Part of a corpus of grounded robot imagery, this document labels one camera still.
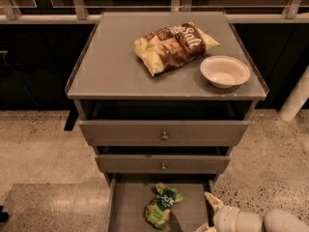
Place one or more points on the grey middle drawer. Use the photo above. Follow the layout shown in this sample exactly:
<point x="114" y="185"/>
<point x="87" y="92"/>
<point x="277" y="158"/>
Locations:
<point x="151" y="164"/>

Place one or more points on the brass middle drawer knob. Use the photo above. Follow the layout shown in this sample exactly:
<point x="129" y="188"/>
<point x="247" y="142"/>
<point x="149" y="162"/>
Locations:
<point x="163" y="167"/>

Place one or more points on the brass drawer knob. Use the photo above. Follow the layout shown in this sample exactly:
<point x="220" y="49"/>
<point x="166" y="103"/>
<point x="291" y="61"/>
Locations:
<point x="164" y="136"/>
<point x="163" y="167"/>

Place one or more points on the brown salt chip bag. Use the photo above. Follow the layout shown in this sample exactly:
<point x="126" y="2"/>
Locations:
<point x="171" y="48"/>

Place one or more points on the grey top drawer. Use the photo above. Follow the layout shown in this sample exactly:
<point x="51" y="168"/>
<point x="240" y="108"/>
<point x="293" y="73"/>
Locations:
<point x="148" y="133"/>

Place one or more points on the white metal railing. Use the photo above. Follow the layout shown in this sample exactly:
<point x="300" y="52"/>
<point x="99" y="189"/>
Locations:
<point x="238" y="10"/>

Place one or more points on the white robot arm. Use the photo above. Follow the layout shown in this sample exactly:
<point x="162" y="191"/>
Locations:
<point x="266" y="186"/>

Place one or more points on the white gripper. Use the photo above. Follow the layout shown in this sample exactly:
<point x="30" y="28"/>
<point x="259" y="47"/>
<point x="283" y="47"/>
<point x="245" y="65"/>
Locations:
<point x="226" y="218"/>

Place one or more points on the green rice chip bag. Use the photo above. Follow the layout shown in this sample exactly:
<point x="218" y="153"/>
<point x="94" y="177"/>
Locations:
<point x="157" y="213"/>

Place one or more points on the grey drawer cabinet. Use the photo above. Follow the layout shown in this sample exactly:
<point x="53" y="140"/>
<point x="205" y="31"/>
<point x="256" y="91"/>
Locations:
<point x="110" y="82"/>

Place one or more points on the brass top drawer knob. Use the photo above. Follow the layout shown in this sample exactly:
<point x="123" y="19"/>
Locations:
<point x="164" y="136"/>

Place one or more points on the white paper bowl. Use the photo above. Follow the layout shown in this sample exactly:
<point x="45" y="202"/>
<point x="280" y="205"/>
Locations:
<point x="224" y="71"/>

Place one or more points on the black object at floor edge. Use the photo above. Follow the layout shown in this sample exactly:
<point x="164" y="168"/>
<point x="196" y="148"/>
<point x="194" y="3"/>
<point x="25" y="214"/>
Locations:
<point x="4" y="216"/>

